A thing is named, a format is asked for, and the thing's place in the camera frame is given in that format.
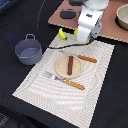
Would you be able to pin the wooden handled toy fork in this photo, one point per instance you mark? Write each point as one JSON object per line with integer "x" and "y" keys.
{"x": 73, "y": 84}

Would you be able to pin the reddish brown toy sausage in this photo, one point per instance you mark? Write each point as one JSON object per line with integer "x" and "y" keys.
{"x": 70, "y": 65}

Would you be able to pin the yellow toy butter box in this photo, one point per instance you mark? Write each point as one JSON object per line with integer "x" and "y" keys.
{"x": 75, "y": 32}

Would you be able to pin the yellow toy banana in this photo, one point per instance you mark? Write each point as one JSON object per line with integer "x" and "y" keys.
{"x": 61, "y": 34}

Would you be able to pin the wooden handled toy knife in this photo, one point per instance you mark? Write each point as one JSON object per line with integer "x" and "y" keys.
{"x": 80, "y": 56}

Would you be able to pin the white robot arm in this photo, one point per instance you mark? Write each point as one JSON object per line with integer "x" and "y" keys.
{"x": 99, "y": 5}

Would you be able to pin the black tablecloth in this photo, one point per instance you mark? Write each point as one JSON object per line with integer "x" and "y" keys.
{"x": 31, "y": 16}

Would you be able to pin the beige woven placemat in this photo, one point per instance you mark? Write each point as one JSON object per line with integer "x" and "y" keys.
{"x": 64, "y": 101}

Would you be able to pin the beige bowl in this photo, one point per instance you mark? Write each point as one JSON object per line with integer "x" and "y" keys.
{"x": 122, "y": 16}

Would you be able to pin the round wooden plate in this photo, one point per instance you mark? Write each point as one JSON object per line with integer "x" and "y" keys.
{"x": 61, "y": 67}

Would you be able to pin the pink toy stove board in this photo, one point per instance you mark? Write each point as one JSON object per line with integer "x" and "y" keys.
{"x": 109, "y": 27}

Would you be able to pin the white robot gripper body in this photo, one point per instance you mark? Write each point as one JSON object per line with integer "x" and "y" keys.
{"x": 89, "y": 24}

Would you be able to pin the black burner disc front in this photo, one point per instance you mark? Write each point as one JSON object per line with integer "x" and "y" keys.
{"x": 68, "y": 13}

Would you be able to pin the dark grey toy pot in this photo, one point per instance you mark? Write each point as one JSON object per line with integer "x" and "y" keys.
{"x": 29, "y": 50}

